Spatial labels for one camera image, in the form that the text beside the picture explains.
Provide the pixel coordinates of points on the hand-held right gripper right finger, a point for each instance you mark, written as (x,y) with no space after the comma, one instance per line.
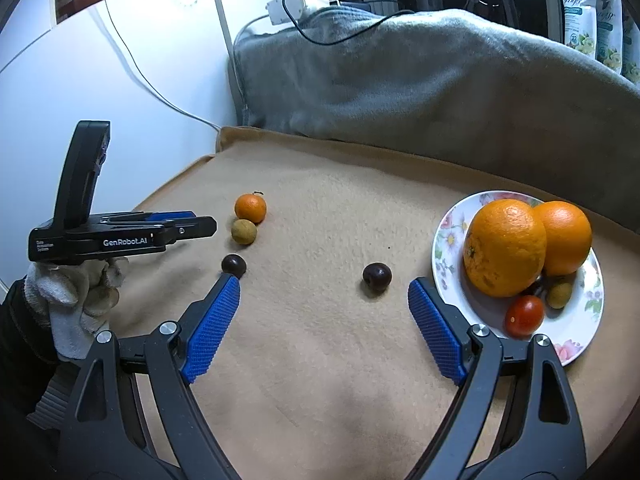
(437,335)

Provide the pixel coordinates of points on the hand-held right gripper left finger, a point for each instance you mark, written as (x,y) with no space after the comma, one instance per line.
(210,330)

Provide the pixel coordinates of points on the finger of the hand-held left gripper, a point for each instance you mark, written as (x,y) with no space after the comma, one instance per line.
(170,216)
(195,227)

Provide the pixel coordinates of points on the dark purple plum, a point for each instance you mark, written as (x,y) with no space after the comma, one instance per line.
(377,279)
(234,265)

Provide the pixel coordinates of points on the small red-orange tomato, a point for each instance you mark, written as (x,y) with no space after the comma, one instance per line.
(524,316)

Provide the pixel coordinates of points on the floral white plate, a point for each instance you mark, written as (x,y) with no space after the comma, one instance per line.
(450,240)

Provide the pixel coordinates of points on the large speckled orange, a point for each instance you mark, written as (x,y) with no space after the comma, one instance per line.
(505,250)

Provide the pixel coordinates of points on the small tan longan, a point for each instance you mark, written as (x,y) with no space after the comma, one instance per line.
(559,294)
(244,232)

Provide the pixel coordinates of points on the large smooth orange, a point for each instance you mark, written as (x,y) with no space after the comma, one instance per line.
(567,237)

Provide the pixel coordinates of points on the person's left forearm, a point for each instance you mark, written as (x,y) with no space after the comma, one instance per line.
(25,350)

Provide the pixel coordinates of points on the person's left hand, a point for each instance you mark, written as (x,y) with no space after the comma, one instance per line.
(70,295)

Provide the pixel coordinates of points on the small mandarin with stem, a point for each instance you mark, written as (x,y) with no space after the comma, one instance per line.
(250,208)

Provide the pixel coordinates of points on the beige fleece blanket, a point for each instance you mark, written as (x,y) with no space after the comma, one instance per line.
(310,360)

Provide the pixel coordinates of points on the white power adapter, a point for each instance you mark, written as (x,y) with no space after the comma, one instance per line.
(282,10)

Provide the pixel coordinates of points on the grey blanket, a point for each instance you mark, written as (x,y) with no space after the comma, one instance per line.
(400,70)

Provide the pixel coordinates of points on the floral print packet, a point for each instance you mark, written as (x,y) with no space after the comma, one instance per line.
(631,55)
(609,25)
(575,5)

